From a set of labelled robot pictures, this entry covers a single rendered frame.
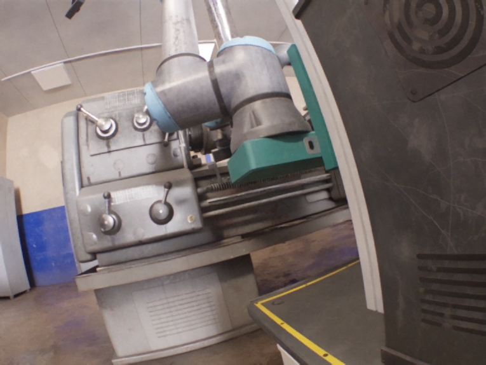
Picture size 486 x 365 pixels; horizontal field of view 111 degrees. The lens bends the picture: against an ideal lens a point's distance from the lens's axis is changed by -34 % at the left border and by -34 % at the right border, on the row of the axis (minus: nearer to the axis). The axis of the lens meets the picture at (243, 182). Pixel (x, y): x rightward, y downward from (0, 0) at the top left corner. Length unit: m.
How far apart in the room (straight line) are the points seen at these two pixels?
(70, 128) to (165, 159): 0.53
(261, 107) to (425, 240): 0.39
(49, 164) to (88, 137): 3.86
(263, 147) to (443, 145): 0.33
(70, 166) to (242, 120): 0.95
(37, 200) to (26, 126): 1.56
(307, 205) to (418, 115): 1.22
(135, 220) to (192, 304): 0.45
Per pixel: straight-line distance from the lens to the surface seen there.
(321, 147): 0.53
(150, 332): 1.22
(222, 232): 1.23
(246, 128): 0.51
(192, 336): 1.23
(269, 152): 0.47
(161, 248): 1.20
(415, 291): 0.30
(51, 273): 5.01
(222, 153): 1.07
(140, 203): 1.04
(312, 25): 0.36
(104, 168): 1.22
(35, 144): 5.41
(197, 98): 0.57
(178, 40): 0.73
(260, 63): 0.57
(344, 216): 1.35
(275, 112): 0.51
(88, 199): 1.08
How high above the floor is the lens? 0.58
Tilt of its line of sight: 7 degrees up
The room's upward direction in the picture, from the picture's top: 14 degrees counter-clockwise
